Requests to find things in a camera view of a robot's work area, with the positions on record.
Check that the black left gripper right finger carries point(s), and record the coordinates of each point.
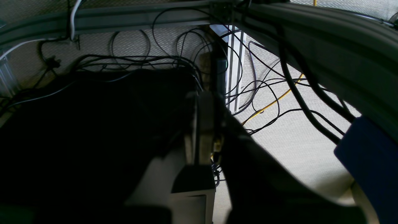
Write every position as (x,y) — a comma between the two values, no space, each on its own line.
(262,191)

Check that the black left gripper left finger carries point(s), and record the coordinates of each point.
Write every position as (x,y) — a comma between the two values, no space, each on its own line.
(77,150)

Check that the blue cloth piece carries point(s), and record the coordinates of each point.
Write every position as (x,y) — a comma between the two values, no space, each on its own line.
(371,158)

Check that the aluminium table leg profile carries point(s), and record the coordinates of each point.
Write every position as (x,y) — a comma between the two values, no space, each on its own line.
(228,56)

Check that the grey table frame rail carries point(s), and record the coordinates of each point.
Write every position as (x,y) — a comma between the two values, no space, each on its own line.
(355,58)

